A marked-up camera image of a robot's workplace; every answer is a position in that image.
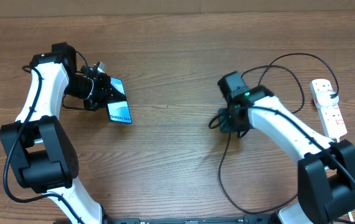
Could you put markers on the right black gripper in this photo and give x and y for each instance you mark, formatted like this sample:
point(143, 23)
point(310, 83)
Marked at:
point(227, 126)

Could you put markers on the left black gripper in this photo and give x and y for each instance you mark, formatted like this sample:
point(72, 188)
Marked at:
point(108, 93)

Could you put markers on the white power strip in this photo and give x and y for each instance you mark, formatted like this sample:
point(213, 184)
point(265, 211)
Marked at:
point(331, 118)

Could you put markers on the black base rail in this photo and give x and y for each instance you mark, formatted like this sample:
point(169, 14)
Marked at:
point(193, 220)

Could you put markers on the Samsung Galaxy smartphone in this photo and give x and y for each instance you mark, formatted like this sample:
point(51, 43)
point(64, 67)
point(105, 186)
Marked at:
point(119, 112)

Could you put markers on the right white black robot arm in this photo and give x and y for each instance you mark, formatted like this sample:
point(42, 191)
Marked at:
point(326, 169)

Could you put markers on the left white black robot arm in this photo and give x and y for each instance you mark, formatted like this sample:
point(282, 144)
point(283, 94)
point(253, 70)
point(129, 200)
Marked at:
point(41, 161)

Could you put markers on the white USB charger plug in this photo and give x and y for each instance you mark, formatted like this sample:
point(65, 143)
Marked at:
point(323, 99)

